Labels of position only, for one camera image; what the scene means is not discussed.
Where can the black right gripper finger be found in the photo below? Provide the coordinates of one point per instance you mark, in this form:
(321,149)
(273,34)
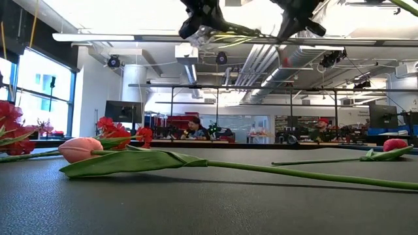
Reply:
(316,28)
(288,29)

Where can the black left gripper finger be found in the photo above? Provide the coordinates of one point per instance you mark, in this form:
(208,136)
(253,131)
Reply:
(241,27)
(241,32)

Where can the red artificial tulip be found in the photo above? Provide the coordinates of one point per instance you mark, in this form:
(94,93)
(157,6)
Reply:
(394,144)

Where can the red carnation bunch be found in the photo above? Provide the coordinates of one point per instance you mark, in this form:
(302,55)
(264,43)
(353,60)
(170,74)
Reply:
(9,112)
(106,123)

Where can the pink broad-leaved tulip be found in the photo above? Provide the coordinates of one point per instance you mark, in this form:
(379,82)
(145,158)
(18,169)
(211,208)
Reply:
(80,149)

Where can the black ceiling spotlight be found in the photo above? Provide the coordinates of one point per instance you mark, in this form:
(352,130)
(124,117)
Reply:
(113,61)
(221,58)

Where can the white ceiling box unit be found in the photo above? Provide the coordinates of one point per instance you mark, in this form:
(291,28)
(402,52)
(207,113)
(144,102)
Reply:
(183,55)

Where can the person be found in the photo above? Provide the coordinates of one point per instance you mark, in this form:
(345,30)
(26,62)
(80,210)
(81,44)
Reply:
(323,125)
(196,132)

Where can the black robot with green light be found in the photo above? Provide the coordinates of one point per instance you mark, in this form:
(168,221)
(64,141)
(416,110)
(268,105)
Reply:
(214,128)

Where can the white round column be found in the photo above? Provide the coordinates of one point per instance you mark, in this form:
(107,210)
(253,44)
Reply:
(134,81)

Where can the black computer monitor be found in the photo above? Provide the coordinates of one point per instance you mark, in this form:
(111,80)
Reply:
(382,115)
(122,111)

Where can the red tool cabinet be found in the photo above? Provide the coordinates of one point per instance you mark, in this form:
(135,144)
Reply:
(178,122)

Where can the grey overhead light bar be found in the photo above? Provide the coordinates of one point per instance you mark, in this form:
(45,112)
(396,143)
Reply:
(98,37)

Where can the black light stand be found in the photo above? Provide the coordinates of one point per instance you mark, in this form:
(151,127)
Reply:
(52,81)

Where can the black table mat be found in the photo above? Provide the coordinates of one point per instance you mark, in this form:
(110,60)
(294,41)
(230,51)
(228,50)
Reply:
(196,209)

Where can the blue-framed window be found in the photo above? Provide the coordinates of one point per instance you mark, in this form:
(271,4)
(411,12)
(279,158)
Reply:
(32,81)

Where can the silver ventilation duct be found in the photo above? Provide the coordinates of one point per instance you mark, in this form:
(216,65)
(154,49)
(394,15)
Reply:
(294,62)

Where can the black ceiling camera cluster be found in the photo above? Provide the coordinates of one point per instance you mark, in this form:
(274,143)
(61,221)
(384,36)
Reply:
(331,58)

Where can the black metal rack frame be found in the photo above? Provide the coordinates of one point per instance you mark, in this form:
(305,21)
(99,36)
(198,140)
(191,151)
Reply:
(228,87)

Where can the black aluminium table frame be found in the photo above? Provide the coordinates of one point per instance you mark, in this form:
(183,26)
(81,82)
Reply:
(261,146)

